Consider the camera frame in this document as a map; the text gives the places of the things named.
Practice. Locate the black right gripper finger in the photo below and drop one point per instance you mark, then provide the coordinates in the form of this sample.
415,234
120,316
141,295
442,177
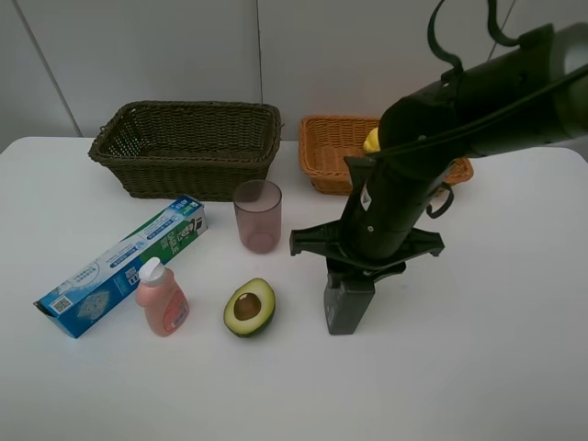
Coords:
419,242
322,240

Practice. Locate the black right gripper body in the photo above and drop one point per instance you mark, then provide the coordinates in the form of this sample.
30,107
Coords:
389,196

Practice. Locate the yellow lemon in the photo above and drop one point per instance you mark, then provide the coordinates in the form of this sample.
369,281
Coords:
371,143

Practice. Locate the black pump bottle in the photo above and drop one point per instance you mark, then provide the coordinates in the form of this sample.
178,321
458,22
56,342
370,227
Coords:
346,299

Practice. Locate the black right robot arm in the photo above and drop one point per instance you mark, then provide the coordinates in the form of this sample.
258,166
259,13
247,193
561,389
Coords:
532,96

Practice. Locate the pink translucent plastic cup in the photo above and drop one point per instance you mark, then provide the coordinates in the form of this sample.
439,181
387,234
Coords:
257,206

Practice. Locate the orange wicker basket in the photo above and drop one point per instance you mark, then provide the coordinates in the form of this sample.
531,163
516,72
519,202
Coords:
325,142

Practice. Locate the halved avocado with pit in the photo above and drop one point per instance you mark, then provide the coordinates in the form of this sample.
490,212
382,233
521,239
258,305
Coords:
250,309

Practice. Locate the pink bottle white cap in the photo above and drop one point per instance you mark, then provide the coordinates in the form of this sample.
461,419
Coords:
164,303

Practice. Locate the dark brown wicker basket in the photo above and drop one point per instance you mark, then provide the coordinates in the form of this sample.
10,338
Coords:
204,149

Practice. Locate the blue toothpaste box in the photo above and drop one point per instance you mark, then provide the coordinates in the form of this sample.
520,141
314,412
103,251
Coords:
84,298

